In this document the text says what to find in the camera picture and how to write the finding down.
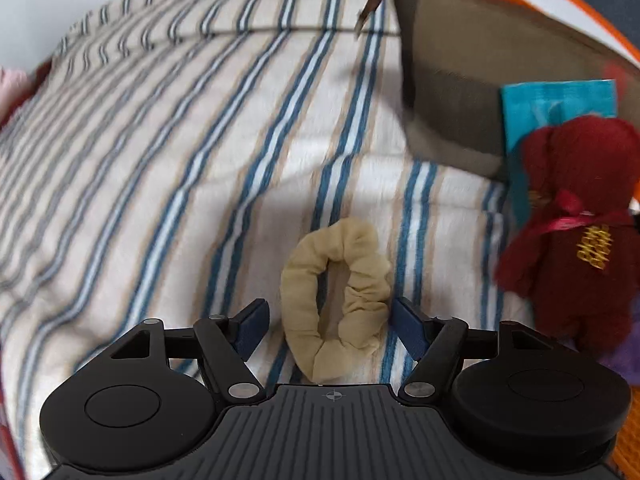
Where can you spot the red plush teddy bear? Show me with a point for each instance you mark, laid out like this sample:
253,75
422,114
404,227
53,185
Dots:
576,259

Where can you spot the beige fabric scrunchie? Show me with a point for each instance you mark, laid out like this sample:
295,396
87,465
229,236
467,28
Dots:
333,296

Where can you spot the orange silicone honeycomb mat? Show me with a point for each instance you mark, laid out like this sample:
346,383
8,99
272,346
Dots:
626,454

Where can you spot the teal cartoon tissue pack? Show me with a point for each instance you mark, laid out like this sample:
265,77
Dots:
528,106

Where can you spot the striped blanket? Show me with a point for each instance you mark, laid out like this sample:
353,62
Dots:
177,153

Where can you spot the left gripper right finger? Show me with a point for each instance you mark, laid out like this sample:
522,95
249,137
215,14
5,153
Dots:
436,346

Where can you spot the purple fleece cloth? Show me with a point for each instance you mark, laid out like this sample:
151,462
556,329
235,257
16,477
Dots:
624,360

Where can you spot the brown plaid zipper pouch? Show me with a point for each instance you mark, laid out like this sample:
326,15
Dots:
456,55

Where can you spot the pink cushion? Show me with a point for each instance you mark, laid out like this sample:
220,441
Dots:
14,85

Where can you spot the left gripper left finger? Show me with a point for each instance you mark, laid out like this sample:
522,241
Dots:
226,344

